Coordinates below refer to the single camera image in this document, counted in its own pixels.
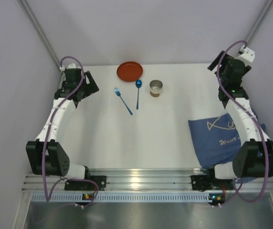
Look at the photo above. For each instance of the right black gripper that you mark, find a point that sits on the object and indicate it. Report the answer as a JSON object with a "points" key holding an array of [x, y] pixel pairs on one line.
{"points": [[216, 61]]}

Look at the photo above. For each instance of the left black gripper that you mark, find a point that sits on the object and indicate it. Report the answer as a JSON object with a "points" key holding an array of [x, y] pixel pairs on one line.
{"points": [[91, 81]]}

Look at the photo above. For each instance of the blue metal fork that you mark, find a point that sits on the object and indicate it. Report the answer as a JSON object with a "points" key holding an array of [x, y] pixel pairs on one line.
{"points": [[117, 92]]}

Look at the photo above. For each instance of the orange round plate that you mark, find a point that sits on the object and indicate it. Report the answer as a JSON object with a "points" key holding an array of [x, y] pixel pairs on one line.
{"points": [[129, 71]]}

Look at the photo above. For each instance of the blue metal spoon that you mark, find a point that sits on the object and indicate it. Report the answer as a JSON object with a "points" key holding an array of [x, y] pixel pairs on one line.
{"points": [[138, 85]]}

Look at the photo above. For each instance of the metal cup with brown base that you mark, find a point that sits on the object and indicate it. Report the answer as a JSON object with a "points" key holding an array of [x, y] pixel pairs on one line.
{"points": [[155, 88]]}

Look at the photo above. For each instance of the blue fish-print placemat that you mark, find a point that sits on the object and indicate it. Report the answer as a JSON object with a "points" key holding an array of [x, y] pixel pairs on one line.
{"points": [[215, 140]]}

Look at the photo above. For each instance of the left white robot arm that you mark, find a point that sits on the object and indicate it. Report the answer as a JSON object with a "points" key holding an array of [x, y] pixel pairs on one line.
{"points": [[49, 141]]}

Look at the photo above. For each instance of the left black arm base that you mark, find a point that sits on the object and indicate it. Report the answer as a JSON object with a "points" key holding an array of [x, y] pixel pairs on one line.
{"points": [[71, 185]]}

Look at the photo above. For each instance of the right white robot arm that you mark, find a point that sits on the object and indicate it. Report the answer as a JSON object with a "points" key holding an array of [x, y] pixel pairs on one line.
{"points": [[255, 156]]}

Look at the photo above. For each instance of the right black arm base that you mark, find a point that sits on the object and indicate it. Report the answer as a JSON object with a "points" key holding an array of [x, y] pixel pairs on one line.
{"points": [[203, 183]]}

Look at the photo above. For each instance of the right aluminium frame post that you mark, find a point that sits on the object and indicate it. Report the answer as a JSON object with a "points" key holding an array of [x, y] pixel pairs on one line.
{"points": [[268, 5]]}

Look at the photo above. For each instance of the aluminium frame post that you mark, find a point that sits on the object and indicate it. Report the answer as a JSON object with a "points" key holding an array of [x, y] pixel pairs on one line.
{"points": [[268, 5], [40, 32]]}

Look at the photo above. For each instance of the aluminium mounting rail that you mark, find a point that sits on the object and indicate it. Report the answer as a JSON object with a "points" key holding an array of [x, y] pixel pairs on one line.
{"points": [[146, 180]]}

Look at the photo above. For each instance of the left aluminium frame post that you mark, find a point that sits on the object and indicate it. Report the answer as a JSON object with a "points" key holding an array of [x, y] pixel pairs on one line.
{"points": [[40, 32]]}

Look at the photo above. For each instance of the slotted grey cable duct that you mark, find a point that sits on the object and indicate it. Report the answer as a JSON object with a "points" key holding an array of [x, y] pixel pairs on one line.
{"points": [[138, 197]]}

